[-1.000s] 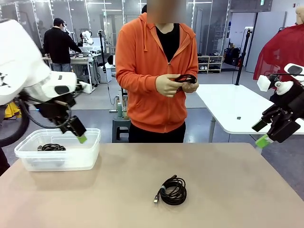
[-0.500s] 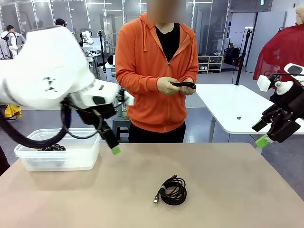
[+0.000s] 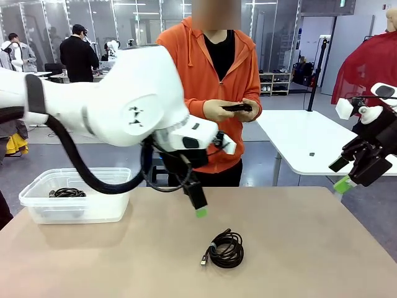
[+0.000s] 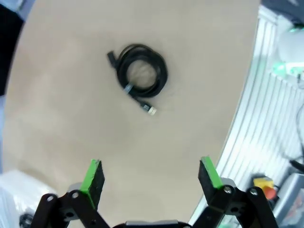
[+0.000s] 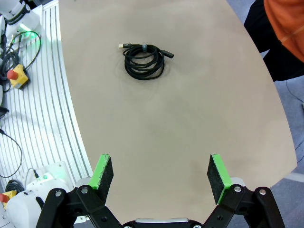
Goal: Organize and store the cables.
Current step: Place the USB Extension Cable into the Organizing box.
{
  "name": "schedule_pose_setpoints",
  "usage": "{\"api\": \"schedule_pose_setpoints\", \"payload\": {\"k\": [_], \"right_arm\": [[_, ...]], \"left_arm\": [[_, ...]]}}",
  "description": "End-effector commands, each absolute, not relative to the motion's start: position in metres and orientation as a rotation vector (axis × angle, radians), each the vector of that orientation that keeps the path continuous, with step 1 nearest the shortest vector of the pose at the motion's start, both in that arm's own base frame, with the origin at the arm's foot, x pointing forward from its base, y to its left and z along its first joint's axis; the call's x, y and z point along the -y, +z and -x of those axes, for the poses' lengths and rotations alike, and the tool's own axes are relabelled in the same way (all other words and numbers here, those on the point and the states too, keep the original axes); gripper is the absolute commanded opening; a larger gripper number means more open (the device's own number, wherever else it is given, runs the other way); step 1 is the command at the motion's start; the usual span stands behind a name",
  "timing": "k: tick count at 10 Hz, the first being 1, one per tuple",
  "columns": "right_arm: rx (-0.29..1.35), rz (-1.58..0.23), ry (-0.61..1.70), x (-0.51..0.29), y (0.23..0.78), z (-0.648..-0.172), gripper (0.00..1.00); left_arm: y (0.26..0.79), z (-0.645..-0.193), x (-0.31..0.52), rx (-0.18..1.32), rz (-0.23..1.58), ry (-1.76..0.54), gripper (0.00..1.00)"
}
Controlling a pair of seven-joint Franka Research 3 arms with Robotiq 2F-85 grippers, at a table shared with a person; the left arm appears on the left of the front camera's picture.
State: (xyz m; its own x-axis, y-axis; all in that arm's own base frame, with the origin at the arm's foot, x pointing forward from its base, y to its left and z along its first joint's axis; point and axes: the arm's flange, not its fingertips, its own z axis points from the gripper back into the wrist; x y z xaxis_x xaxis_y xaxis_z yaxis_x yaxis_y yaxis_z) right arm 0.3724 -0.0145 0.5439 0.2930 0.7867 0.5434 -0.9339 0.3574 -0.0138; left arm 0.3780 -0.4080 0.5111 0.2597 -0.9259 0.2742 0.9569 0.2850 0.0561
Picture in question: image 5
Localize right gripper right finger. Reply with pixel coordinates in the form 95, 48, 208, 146
201, 154, 285, 228

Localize black looped cable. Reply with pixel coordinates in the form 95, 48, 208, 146
0, 129, 23, 179

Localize yellow emergency stop button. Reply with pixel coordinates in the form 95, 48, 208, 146
6, 64, 30, 90
0, 190, 18, 205

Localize aluminium profile frame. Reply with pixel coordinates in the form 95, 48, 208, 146
0, 0, 94, 190

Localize black cable bundle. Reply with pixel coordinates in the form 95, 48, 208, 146
0, 30, 43, 94

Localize thin black floor cable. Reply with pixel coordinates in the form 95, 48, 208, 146
285, 79, 304, 105

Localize black braided USB cable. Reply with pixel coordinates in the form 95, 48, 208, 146
118, 42, 174, 81

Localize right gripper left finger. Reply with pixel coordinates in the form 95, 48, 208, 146
35, 153, 124, 228

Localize small black coiled cable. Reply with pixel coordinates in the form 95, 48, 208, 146
4, 180, 26, 193

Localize person in orange hoodie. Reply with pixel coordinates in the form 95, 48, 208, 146
243, 0, 304, 83

